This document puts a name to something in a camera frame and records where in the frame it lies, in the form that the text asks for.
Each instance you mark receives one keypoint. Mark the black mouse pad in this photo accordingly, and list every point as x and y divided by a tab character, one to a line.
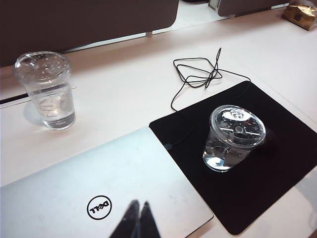
247	193

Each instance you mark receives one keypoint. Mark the brown divider panel white edge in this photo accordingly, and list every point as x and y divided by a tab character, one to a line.
247	6

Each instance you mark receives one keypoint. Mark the silver Dell laptop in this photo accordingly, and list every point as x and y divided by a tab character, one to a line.
99	178

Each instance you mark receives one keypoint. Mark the brown paper bag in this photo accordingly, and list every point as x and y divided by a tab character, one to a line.
301	16

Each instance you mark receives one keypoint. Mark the tall clear cup with logo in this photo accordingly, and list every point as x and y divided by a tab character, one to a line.
49	94

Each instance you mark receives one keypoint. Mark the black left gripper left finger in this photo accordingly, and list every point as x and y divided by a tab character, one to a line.
127	220

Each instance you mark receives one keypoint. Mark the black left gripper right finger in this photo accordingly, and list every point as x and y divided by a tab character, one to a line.
148	223

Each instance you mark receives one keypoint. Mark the clear plastic cup with lid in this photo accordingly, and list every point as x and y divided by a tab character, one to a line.
230	138

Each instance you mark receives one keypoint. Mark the brown desk divider panel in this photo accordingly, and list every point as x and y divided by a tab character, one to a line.
86	22

